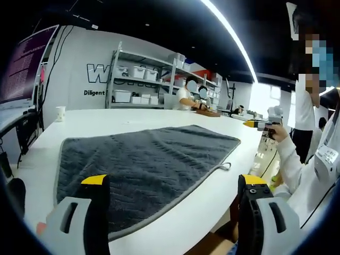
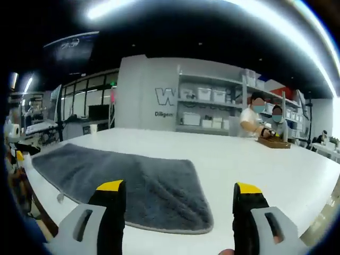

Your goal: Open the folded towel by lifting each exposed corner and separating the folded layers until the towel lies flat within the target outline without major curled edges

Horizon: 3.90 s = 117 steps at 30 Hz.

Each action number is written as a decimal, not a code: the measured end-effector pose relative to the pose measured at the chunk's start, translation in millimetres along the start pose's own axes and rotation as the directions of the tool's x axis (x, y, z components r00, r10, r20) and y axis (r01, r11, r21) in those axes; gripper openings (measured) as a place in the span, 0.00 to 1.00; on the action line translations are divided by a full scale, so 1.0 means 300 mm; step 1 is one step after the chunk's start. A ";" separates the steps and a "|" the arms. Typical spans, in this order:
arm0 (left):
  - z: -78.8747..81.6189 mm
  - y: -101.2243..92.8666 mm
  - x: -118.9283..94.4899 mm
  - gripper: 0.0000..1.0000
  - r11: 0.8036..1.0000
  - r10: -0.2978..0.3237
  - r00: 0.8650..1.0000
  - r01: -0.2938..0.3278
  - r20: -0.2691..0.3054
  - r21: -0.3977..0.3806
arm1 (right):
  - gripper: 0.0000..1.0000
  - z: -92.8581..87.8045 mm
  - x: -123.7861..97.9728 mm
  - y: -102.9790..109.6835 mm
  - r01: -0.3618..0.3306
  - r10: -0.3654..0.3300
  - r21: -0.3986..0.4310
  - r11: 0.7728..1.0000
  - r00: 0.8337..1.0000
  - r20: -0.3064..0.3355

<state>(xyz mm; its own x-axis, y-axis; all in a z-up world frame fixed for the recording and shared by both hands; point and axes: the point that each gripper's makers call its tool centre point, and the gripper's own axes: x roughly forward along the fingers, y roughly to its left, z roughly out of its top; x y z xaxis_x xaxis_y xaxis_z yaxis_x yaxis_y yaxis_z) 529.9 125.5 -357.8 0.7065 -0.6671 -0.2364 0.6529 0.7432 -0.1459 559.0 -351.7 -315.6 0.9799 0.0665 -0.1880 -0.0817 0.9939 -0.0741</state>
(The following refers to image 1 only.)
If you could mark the black monitor stand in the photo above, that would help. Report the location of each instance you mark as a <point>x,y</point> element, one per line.
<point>37,106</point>

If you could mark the shelf with white bins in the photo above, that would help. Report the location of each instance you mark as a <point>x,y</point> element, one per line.
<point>139,72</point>

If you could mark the grey chair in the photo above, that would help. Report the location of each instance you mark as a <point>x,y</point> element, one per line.
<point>171,101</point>

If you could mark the pink hanging tag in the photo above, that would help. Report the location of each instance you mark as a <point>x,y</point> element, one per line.
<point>42,75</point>

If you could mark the person's right hand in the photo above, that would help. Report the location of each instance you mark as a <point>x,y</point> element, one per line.
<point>280,132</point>

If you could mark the person's left hand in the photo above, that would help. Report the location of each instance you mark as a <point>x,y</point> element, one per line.
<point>42,228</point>

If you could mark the large monitor screen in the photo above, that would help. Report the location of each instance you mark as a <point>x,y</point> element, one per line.
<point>26,66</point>

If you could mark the person's leg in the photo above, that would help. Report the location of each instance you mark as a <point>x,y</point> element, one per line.
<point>225,241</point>

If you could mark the yellow green object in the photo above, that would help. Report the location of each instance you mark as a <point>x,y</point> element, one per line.
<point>276,182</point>

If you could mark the dark rounded object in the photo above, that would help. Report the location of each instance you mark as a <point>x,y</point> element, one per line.
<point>17,196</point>

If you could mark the long ceiling light strip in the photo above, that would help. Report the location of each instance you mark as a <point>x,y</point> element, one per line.
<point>235,34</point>

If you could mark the white chest device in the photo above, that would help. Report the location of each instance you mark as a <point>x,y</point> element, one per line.
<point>328,162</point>

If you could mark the brown wooden tray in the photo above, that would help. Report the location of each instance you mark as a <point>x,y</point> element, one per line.
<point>208,113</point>

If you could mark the white paper cup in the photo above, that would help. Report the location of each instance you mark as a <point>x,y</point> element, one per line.
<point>60,114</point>

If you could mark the dark grey towel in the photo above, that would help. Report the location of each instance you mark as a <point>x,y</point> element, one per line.
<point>146,159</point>

